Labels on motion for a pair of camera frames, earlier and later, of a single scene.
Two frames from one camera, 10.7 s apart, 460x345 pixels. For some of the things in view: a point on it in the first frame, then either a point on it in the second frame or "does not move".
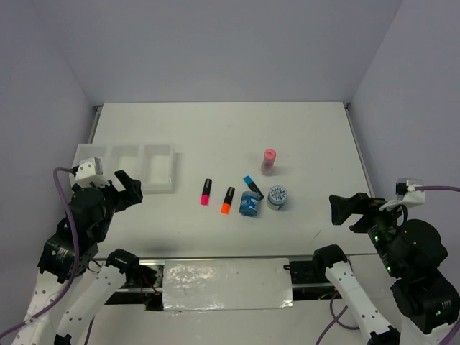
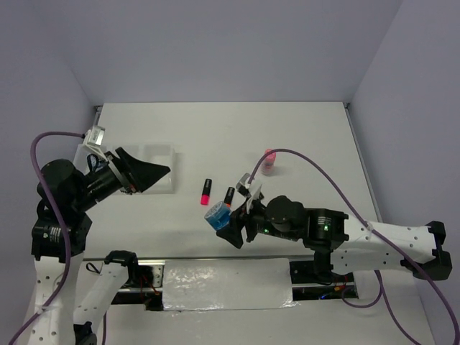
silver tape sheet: (226, 284) does not move
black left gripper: (134, 193) -> (142, 174)
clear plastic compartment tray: (154, 164) does not move
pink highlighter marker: (205, 195) does not move
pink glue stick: (269, 162) does not move
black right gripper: (341, 205) -> (238, 218)
